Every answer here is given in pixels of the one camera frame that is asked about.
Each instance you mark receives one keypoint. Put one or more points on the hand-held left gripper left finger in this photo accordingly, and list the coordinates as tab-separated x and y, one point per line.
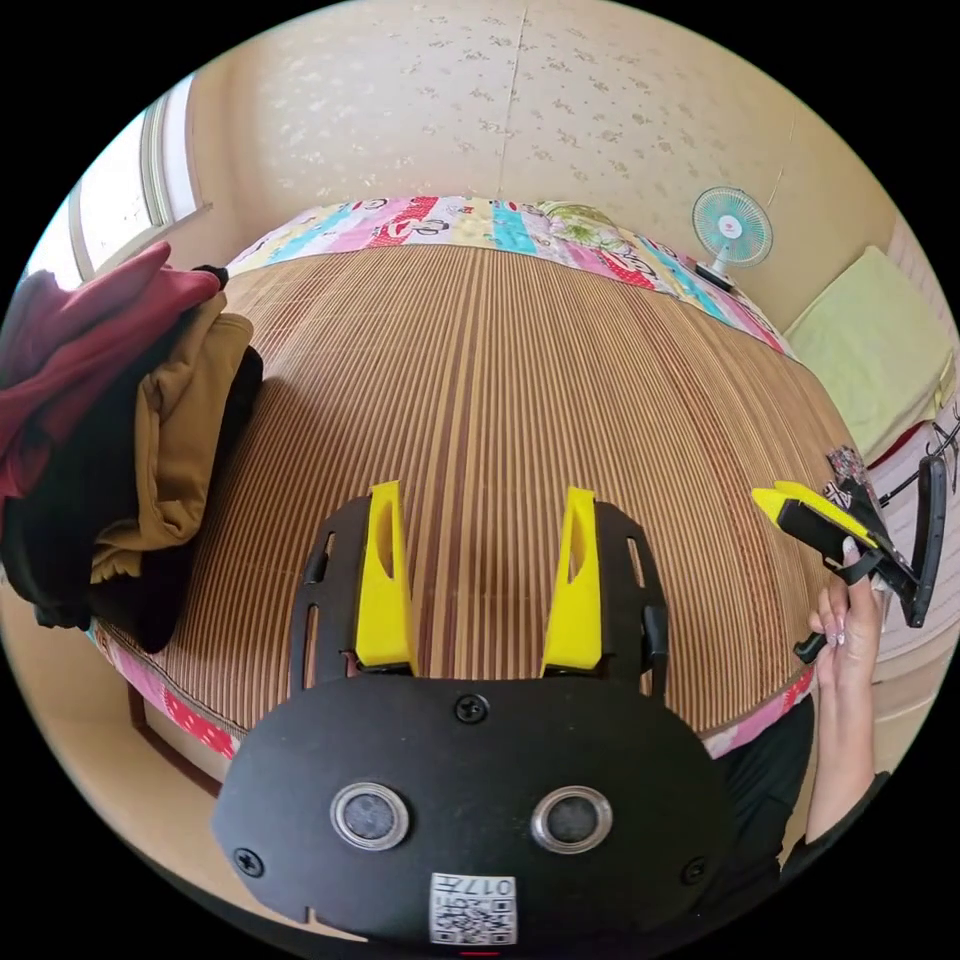
384	592

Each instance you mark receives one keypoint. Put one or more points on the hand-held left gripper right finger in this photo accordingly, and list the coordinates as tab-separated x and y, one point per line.
576	600

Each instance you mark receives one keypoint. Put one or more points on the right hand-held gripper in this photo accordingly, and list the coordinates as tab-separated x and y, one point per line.
814	525

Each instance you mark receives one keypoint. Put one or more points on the person's right forearm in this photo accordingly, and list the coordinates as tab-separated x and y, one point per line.
840	750

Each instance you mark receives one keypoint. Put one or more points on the person's right hand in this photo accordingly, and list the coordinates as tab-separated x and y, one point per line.
851	637

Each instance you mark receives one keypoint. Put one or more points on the light green pillow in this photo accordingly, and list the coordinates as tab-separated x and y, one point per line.
862	345

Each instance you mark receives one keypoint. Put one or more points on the bed with woven mat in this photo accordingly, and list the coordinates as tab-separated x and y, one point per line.
480	375

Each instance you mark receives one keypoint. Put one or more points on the person's body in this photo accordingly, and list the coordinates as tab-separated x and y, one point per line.
757	795

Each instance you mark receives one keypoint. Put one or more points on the small white and teal fan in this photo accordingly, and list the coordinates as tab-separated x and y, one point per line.
731	225

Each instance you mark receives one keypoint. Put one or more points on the pile of clothes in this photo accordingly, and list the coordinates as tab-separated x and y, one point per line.
112	420

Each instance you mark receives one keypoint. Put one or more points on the window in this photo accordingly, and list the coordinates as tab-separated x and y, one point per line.
120	195

